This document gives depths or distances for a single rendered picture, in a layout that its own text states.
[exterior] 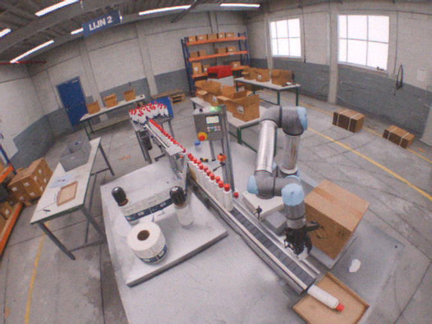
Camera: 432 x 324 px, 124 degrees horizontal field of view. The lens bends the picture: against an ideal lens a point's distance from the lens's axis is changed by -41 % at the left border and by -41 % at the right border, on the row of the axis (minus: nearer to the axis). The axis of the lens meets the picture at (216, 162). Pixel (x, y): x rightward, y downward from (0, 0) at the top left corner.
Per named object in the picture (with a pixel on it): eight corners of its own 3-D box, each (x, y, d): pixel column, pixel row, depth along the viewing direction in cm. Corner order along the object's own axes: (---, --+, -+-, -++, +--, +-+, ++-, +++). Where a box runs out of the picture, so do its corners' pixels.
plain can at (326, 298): (305, 293, 72) (339, 314, 58) (310, 285, 72) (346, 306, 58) (306, 290, 76) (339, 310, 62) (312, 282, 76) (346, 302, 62)
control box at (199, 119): (199, 135, 129) (195, 108, 119) (224, 133, 128) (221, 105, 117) (197, 142, 121) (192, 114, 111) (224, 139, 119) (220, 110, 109)
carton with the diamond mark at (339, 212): (294, 231, 105) (301, 199, 90) (315, 209, 115) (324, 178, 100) (333, 260, 83) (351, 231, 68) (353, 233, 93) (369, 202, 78)
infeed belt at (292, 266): (172, 159, 197) (171, 155, 195) (179, 155, 200) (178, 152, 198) (302, 292, 74) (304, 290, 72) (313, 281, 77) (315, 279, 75)
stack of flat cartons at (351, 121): (331, 124, 408) (333, 111, 391) (341, 119, 426) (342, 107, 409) (354, 133, 358) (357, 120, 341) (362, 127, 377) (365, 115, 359)
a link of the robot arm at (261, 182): (258, 100, 95) (245, 186, 71) (279, 101, 92) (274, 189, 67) (259, 116, 104) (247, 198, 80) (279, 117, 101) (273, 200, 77)
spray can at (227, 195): (224, 207, 126) (220, 184, 115) (231, 204, 128) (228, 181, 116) (227, 213, 122) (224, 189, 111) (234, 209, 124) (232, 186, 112)
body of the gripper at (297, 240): (284, 249, 70) (280, 227, 67) (298, 237, 73) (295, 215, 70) (298, 257, 63) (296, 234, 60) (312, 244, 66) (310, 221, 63)
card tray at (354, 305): (292, 308, 70) (293, 306, 67) (325, 274, 80) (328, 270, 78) (335, 349, 47) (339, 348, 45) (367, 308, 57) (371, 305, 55)
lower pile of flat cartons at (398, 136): (382, 137, 331) (384, 128, 320) (390, 132, 344) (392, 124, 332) (405, 149, 279) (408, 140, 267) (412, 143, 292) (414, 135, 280)
